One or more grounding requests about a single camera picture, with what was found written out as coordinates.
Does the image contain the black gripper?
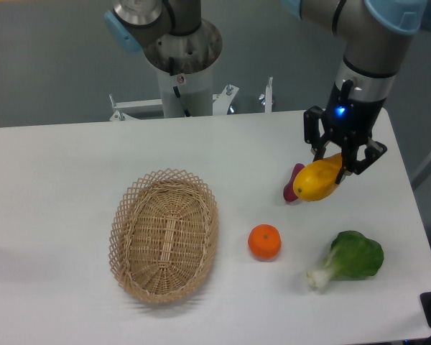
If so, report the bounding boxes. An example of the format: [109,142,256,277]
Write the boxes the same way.
[303,80,387,185]

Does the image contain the yellow mango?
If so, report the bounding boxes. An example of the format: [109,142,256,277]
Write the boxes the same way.
[292,154,342,202]

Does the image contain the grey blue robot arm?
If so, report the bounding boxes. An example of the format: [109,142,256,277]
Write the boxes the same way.
[104,1,426,180]

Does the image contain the woven wicker basket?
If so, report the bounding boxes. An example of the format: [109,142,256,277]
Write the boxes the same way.
[108,169,218,303]

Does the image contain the green bok choy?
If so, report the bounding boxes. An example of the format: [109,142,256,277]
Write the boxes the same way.
[306,230,384,289]

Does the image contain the orange tangerine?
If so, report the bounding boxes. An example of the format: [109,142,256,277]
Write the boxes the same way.
[248,224,282,260]

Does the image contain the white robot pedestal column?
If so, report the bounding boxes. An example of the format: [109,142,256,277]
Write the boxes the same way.
[156,68,213,118]

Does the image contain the black cable on pedestal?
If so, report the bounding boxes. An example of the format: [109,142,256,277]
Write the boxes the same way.
[168,57,192,118]

